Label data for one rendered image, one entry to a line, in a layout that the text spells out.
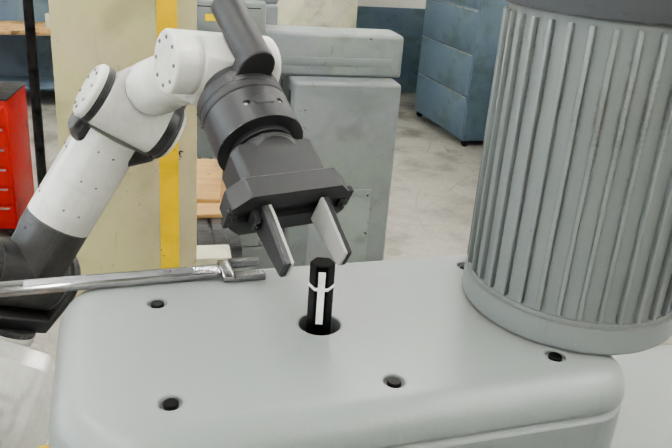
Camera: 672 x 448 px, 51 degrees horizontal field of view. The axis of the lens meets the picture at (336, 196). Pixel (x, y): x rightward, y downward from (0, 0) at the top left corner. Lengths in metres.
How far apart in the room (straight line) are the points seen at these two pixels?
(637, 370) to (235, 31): 0.59
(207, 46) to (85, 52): 1.56
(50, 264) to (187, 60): 0.42
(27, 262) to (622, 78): 0.77
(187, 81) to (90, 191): 0.33
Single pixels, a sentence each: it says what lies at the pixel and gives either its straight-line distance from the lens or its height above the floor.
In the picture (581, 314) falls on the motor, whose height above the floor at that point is 1.93.
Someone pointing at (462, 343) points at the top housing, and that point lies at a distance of 0.63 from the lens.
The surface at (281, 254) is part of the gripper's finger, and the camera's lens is 0.60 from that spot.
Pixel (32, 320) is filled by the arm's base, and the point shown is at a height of 1.67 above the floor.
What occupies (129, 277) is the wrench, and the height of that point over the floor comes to 1.90.
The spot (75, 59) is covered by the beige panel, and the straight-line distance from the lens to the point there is 2.28.
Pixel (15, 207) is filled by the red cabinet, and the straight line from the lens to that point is 5.39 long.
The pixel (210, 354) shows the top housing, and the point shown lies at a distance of 0.59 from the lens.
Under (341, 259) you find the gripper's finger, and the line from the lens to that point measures 0.63.
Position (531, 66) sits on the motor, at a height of 2.12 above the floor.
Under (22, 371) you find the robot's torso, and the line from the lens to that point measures 1.05.
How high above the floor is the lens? 2.22
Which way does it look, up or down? 21 degrees down
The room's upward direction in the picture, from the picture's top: 4 degrees clockwise
